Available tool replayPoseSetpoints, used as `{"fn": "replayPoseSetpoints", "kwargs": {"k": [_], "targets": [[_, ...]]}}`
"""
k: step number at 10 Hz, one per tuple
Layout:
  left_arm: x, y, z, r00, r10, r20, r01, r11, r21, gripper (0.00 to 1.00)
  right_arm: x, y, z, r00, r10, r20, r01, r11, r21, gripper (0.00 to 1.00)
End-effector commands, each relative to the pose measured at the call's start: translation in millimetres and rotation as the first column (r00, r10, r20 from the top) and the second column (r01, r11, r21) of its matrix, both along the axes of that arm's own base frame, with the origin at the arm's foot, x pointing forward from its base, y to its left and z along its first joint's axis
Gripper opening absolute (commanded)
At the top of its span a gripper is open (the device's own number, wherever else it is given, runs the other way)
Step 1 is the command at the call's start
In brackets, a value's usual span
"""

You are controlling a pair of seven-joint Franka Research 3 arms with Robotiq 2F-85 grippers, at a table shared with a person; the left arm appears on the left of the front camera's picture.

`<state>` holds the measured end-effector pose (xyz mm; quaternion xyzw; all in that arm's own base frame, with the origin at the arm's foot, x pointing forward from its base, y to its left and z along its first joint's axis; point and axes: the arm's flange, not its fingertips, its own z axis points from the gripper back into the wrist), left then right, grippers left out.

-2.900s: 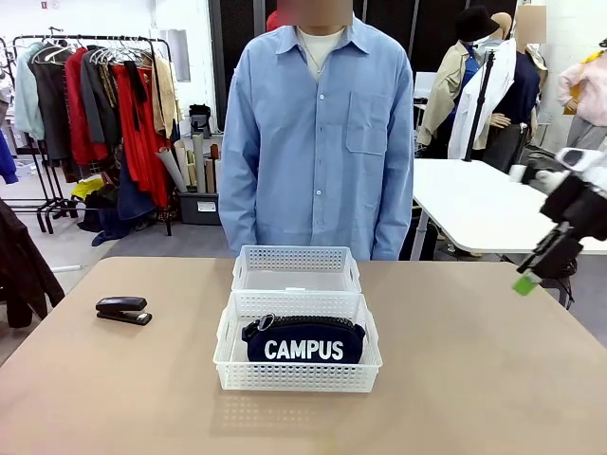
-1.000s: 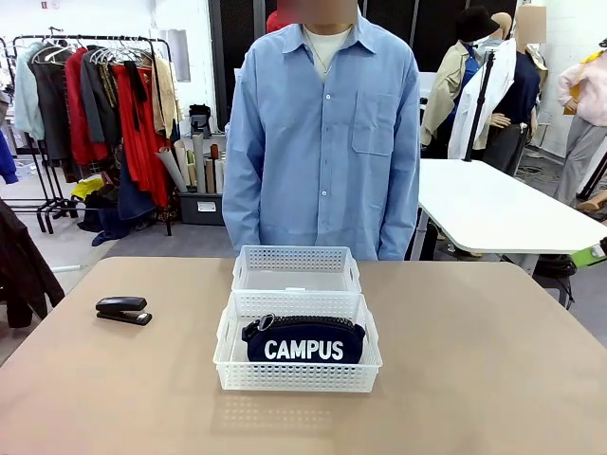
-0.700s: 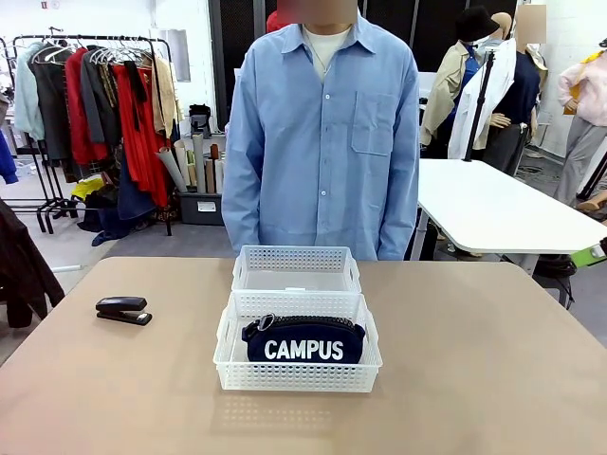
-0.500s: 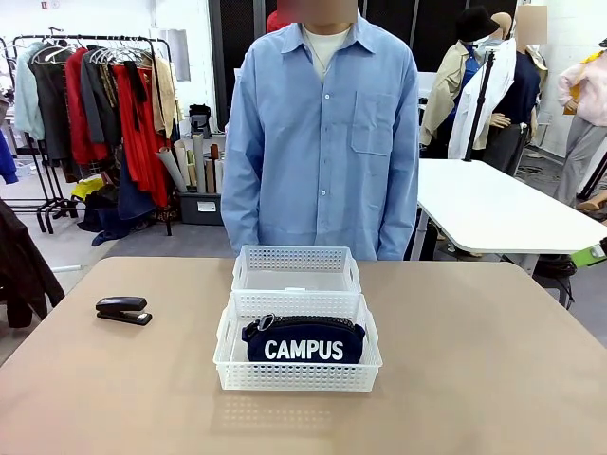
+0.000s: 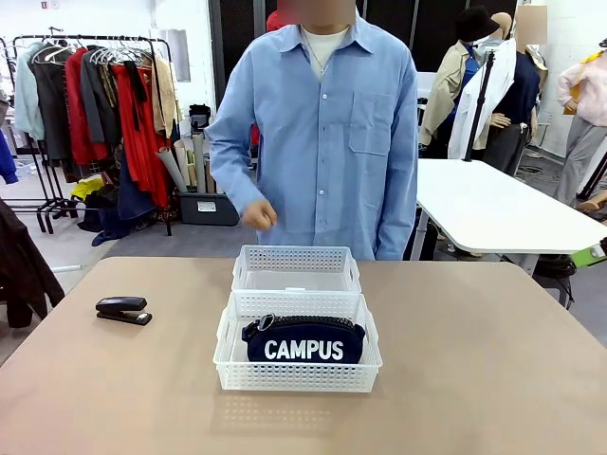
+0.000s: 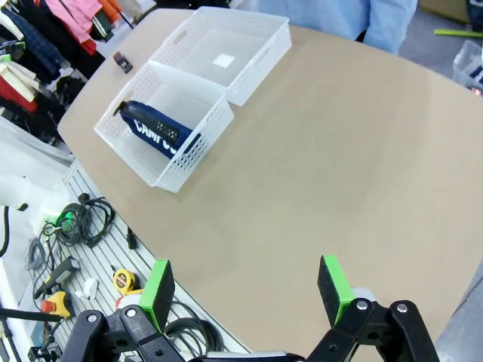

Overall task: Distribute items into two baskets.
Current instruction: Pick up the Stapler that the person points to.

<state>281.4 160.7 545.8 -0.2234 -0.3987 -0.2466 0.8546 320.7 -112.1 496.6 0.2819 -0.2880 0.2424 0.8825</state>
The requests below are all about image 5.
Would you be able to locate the red hanging jacket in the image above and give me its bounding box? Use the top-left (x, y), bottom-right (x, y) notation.
top-left (64, 46), bottom-right (111, 166)

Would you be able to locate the black clothes rack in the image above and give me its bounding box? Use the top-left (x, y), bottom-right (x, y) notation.
top-left (0, 35), bottom-right (173, 237)

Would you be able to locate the grey storage bin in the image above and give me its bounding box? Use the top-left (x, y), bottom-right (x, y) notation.
top-left (176, 191), bottom-right (241, 227)

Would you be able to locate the person's left forearm blue sleeve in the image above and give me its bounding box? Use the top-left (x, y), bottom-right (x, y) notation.
top-left (377, 141), bottom-right (419, 262)

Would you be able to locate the black tripod pole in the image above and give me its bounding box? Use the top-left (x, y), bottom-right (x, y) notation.
top-left (461, 49), bottom-right (497, 163)

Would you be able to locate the grey cardboard tube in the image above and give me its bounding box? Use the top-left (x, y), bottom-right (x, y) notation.
top-left (191, 133), bottom-right (207, 194)

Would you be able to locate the black bucket hat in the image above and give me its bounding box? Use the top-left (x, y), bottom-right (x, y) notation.
top-left (455, 5), bottom-right (502, 46)

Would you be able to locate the white work table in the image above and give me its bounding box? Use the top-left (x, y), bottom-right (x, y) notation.
top-left (410, 158), bottom-right (607, 277)

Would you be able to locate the yellow bag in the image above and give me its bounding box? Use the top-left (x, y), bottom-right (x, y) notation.
top-left (70, 178), bottom-right (104, 201)

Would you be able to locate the beige hanging garment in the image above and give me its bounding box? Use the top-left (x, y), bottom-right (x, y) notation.
top-left (151, 55), bottom-right (182, 139)

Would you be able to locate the black stapler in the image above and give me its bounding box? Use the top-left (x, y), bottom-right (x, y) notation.
top-left (95, 296), bottom-right (154, 327)

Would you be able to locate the dark blue denim garment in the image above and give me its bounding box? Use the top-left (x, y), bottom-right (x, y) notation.
top-left (91, 155), bottom-right (158, 246)

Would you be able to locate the person in pink sweater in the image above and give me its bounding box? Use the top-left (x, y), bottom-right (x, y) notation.
top-left (553, 45), bottom-right (607, 209)

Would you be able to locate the white perforated plastic basket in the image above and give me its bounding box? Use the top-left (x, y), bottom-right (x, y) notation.
top-left (230, 245), bottom-right (363, 296)
top-left (211, 290), bottom-right (384, 392)

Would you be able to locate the black leather jacket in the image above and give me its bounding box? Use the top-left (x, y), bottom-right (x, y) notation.
top-left (0, 198), bottom-right (66, 329)

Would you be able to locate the black hanging scarf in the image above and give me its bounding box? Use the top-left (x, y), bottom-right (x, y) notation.
top-left (123, 60), bottom-right (149, 135)

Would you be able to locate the white wall panel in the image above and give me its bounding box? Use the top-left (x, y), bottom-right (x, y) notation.
top-left (163, 27), bottom-right (192, 84)

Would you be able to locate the mannequin in white shirt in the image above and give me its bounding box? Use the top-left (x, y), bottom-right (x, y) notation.
top-left (447, 12), bottom-right (519, 162)

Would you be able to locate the grey hanging jacket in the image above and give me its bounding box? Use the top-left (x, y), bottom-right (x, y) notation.
top-left (80, 46), bottom-right (120, 147)

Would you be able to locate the black machine on shelf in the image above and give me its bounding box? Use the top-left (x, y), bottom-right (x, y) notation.
top-left (189, 103), bottom-right (212, 139)

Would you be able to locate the beige paper roll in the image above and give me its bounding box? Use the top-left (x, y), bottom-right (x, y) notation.
top-left (156, 145), bottom-right (190, 193)

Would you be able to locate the bright blue garment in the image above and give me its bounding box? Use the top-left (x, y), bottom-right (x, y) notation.
top-left (0, 130), bottom-right (19, 186)

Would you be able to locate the navy CAMPUS pencil case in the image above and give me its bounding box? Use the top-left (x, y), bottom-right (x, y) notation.
top-left (240, 312), bottom-right (368, 367)

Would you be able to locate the red hanging dress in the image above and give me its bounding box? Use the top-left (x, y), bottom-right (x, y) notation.
top-left (112, 64), bottom-right (171, 209)

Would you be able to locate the person's right hand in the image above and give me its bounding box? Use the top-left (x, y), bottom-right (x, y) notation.
top-left (240, 198), bottom-right (279, 232)

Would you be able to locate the person's right forearm blue sleeve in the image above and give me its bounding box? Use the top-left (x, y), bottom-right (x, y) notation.
top-left (205, 132), bottom-right (267, 224)

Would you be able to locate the mannequin in beige trench coat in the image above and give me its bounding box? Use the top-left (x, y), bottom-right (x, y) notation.
top-left (418, 40), bottom-right (480, 161)

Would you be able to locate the figure in navy top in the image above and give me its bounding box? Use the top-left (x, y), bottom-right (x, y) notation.
top-left (492, 5), bottom-right (547, 175)

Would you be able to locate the dark grey hanging coat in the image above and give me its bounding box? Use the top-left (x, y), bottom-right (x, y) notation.
top-left (30, 55), bottom-right (73, 163)

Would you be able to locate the person in blue shirt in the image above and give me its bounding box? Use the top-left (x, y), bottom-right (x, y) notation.
top-left (206, 9), bottom-right (419, 262)

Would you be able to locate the pale mint hanging garment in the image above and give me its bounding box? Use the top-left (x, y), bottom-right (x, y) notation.
top-left (13, 42), bottom-right (46, 142)

